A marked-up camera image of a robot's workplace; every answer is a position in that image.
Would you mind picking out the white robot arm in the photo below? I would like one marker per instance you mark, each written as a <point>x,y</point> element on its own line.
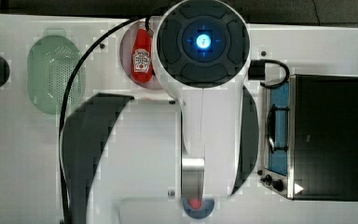
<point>201,55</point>

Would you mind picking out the black toaster oven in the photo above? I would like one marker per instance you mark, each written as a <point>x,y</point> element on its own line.
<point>311,139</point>

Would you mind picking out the red ketchup bottle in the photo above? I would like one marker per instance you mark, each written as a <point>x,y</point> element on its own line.
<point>141,64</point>

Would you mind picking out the grey round plate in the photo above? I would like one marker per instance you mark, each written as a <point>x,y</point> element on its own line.
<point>125,51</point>

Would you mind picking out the strawberry in blue bowl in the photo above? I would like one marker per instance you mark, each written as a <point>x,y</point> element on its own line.
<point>195,203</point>

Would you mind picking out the blue bowl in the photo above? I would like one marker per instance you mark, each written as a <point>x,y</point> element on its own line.
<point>203,212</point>

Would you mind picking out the green plastic colander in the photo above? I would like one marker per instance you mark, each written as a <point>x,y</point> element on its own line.
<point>50,63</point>

